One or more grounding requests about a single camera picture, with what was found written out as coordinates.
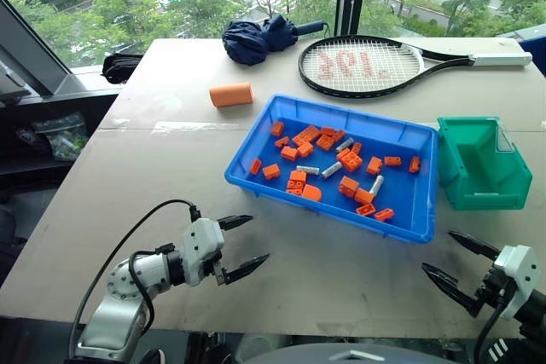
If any navy folded umbrella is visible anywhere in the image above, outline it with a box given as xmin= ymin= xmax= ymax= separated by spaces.
xmin=221 ymin=14 xmax=330 ymax=67

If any dark object with white stripes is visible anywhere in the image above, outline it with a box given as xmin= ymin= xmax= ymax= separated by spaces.
xmin=477 ymin=336 xmax=546 ymax=364

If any clear plastic bag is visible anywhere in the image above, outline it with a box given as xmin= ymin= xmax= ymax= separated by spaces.
xmin=32 ymin=111 xmax=90 ymax=164

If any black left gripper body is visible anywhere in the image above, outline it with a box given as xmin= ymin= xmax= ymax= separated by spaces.
xmin=203 ymin=252 xmax=229 ymax=288

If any green plastic bin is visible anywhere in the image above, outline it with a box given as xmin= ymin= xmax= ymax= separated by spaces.
xmin=436 ymin=115 xmax=534 ymax=212

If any orange plastic building brick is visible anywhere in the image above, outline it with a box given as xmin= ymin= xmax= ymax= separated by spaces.
xmin=291 ymin=124 xmax=322 ymax=147

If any black bag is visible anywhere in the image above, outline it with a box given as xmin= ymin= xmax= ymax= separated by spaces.
xmin=101 ymin=51 xmax=145 ymax=85

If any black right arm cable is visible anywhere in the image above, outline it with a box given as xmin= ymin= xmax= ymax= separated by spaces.
xmin=472 ymin=289 xmax=513 ymax=364

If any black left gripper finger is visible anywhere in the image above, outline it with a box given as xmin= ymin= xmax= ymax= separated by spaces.
xmin=224 ymin=253 xmax=271 ymax=286
xmin=215 ymin=214 xmax=254 ymax=232

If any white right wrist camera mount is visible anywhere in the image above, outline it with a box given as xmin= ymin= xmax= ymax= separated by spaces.
xmin=494 ymin=244 xmax=539 ymax=321

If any slanted dark window frame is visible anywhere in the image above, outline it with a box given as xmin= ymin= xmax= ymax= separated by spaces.
xmin=0 ymin=0 xmax=73 ymax=97

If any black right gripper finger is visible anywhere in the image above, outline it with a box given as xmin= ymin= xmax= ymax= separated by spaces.
xmin=448 ymin=230 xmax=501 ymax=261
xmin=421 ymin=263 xmax=485 ymax=319

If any black white tennis racket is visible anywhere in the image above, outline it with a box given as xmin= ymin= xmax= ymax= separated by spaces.
xmin=298 ymin=34 xmax=534 ymax=100

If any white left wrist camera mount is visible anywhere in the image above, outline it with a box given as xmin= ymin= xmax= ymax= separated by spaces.
xmin=182 ymin=217 xmax=226 ymax=287

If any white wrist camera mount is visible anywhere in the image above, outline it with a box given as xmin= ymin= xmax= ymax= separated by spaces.
xmin=182 ymin=217 xmax=226 ymax=287
xmin=494 ymin=244 xmax=539 ymax=321

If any blue plastic tray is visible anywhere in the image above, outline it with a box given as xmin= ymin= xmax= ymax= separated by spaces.
xmin=224 ymin=93 xmax=440 ymax=246

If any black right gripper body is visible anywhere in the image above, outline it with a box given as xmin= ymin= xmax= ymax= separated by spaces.
xmin=473 ymin=265 xmax=512 ymax=309

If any orange foam cylinder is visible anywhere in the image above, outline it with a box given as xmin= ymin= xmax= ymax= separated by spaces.
xmin=208 ymin=82 xmax=255 ymax=109

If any long black left arm cable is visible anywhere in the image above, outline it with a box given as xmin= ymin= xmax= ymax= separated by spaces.
xmin=69 ymin=199 xmax=201 ymax=359

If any orange curved building brick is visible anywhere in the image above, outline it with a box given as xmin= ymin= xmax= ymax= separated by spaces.
xmin=300 ymin=183 xmax=323 ymax=203

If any short black left arm cable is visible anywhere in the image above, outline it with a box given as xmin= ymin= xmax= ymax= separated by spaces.
xmin=128 ymin=250 xmax=157 ymax=339

